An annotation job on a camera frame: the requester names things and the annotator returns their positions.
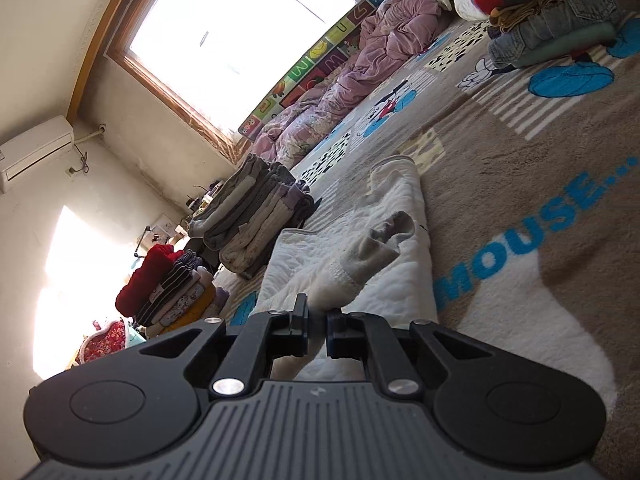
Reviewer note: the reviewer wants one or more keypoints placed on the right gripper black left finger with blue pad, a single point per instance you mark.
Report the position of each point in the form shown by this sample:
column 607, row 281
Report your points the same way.
column 265, row 337

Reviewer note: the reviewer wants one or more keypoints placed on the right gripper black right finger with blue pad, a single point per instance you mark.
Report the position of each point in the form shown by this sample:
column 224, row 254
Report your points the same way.
column 368, row 338

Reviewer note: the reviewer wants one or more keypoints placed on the white quilted sweatshirt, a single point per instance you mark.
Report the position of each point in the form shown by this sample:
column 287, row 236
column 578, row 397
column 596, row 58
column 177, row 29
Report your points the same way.
column 371, row 253

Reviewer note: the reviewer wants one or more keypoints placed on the red and yellow clothes stack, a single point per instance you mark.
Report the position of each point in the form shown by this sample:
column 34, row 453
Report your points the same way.
column 171, row 288

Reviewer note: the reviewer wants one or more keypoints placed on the grey folded clothes stack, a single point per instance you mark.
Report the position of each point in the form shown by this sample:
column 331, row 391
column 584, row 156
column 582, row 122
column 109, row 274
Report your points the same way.
column 247, row 214

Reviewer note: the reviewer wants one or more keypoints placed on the jeans and green clothes stack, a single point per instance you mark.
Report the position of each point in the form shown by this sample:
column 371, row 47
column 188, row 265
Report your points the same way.
column 527, row 32

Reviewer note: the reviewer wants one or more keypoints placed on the brown Mickey Mouse blanket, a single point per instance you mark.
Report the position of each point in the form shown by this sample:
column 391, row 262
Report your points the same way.
column 530, row 187

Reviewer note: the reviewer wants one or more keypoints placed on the colourful alphabet foam mat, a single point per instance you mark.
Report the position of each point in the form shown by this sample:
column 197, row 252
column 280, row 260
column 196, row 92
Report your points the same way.
column 334, row 47

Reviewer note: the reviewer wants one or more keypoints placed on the purple crumpled quilt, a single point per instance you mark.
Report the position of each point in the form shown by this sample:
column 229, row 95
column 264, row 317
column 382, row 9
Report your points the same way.
column 397, row 31

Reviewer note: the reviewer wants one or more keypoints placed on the white wall air conditioner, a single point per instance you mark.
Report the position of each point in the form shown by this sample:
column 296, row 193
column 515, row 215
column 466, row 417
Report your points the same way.
column 33, row 146

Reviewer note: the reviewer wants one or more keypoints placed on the window with wooden frame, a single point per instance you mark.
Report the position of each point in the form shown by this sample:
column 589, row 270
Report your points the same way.
column 210, row 61

